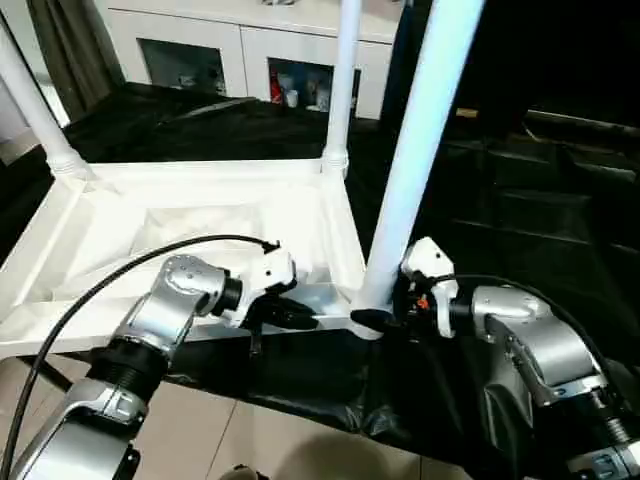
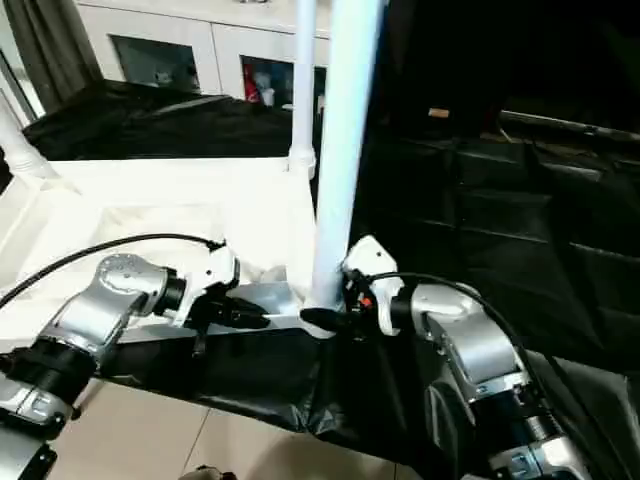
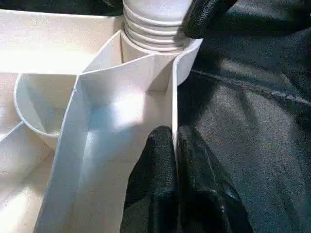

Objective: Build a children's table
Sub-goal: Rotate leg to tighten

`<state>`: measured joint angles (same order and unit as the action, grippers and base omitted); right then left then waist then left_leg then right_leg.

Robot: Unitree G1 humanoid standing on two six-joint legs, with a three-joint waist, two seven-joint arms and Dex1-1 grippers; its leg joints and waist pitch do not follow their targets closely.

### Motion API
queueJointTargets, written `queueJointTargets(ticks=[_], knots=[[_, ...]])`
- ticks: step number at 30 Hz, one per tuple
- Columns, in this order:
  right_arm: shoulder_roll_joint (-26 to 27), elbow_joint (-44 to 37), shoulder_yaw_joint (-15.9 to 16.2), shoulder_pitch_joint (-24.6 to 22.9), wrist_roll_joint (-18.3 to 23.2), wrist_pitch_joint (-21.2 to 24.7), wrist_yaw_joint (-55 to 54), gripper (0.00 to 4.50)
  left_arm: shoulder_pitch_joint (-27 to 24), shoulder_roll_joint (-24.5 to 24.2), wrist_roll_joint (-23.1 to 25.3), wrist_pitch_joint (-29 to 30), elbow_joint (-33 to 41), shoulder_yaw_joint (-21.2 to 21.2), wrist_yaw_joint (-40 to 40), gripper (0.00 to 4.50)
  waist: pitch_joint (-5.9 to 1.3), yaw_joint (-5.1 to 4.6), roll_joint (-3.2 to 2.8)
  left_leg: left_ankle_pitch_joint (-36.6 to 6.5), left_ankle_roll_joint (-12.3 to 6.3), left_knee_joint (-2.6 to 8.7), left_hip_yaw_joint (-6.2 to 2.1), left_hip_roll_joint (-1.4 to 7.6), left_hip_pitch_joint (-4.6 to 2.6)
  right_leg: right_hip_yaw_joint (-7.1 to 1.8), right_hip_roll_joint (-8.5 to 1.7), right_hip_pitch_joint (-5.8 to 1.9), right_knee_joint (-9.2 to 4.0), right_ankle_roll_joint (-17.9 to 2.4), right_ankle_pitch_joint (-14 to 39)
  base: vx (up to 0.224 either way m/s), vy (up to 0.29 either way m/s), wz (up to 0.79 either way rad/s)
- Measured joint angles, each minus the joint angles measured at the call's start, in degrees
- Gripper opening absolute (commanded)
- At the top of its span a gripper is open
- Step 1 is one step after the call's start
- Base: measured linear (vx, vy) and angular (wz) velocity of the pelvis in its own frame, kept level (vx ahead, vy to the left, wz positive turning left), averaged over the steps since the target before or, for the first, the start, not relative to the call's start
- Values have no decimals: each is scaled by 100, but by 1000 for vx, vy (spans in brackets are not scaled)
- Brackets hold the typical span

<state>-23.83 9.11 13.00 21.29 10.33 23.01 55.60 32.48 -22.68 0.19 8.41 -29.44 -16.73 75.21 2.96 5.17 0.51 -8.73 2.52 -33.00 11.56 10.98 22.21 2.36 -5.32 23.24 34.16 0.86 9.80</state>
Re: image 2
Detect white plastic table top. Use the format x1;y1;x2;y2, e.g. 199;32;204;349
0;155;343;347

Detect white plastic table leg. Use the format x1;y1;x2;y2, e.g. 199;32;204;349
0;90;57;184
304;0;387;315
288;0;320;180

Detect black work mat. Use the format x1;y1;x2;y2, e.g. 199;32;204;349
0;80;640;480

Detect white glass-door cabinet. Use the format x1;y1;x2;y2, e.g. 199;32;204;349
75;0;337;111

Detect black backdrop cloth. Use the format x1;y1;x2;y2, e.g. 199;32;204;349
365;0;640;141

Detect grey curtain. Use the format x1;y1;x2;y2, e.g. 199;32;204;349
0;0;97;121

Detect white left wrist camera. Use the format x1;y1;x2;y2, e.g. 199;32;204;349
169;245;242;327

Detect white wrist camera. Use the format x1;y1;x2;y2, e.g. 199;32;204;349
341;235;402;332
169;245;242;327

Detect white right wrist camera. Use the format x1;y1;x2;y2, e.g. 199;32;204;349
341;235;402;332

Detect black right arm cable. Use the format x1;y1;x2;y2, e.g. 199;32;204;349
364;272;623;473

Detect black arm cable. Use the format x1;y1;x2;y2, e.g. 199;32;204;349
364;272;623;473
0;234;228;313

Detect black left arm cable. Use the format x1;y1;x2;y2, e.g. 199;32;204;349
0;234;228;313

